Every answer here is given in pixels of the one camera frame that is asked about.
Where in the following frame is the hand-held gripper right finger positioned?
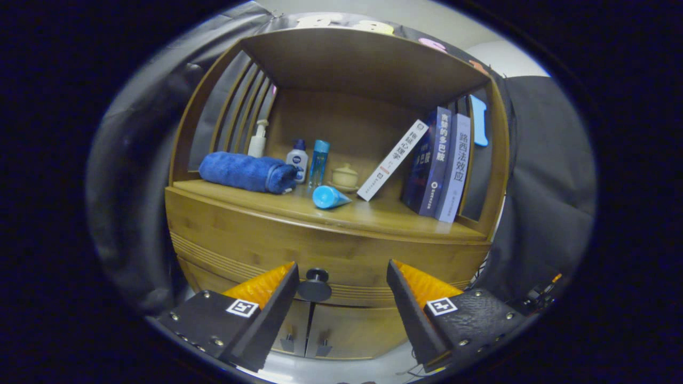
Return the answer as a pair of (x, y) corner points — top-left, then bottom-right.
(386, 260), (529, 373)

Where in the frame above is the white pump bottle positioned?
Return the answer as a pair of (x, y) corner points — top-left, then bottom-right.
(248, 119), (269, 159)

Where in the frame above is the blue folded towel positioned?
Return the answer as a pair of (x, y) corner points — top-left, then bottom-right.
(198, 151), (299, 195)

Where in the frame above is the blue squeeze tube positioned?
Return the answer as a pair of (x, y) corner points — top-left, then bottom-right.
(312, 185), (353, 210)

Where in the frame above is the wooden countertop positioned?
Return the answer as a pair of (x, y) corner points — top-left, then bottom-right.
(172, 179), (489, 243)

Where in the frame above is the white bottle with blue cap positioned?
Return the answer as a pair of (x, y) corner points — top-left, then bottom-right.
(285, 139), (309, 185)

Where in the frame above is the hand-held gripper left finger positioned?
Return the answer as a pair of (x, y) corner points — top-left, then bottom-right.
(158, 261), (300, 373)

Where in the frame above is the black and orange tool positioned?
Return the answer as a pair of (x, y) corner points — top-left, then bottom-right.
(520, 273), (563, 313)

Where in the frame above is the white book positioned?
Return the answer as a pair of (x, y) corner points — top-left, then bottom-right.
(356, 119), (429, 202)

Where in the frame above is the clear blue bottle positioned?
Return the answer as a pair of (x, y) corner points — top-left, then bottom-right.
(308, 140), (331, 188)

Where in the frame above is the black backdrop cloth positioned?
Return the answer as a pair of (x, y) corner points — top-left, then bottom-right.
(88, 3), (597, 315)

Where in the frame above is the wooden cabinet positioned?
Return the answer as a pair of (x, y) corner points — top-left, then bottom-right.
(164, 27), (510, 361)

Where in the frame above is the beige lidded teacup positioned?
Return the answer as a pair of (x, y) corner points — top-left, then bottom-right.
(328, 163), (360, 193)

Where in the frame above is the dark blue book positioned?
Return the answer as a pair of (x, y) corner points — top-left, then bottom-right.
(401, 106), (452, 217)

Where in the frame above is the wooden cabinet door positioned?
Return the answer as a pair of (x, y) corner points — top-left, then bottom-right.
(269, 299), (313, 357)
(305, 303), (414, 361)

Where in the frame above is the pale purple book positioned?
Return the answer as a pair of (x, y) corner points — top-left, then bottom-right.
(435, 113), (472, 223)

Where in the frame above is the wooden drawer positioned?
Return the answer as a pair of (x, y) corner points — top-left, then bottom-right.
(165, 187), (491, 307)

